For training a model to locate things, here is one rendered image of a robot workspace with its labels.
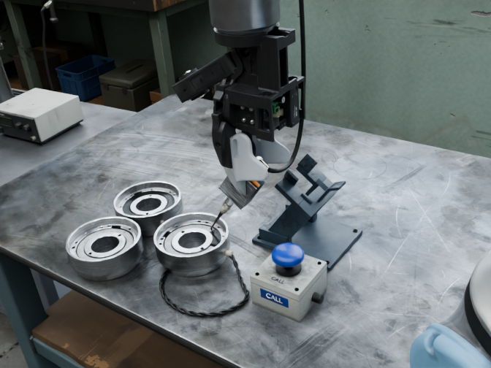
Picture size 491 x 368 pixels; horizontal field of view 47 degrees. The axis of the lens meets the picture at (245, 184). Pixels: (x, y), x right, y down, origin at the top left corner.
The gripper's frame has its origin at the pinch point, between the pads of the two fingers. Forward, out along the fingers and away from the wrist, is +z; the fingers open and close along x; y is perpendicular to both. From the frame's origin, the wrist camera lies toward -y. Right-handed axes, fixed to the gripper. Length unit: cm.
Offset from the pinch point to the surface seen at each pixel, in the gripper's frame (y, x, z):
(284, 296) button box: 10.1, -7.1, 9.7
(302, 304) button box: 12.0, -6.2, 10.6
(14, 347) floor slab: -102, 5, 93
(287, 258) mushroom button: 9.3, -4.9, 5.8
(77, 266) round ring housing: -17.5, -15.9, 10.3
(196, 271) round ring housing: -4.3, -6.8, 12.1
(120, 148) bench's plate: -42.9, 15.4, 13.1
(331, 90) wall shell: -72, 156, 57
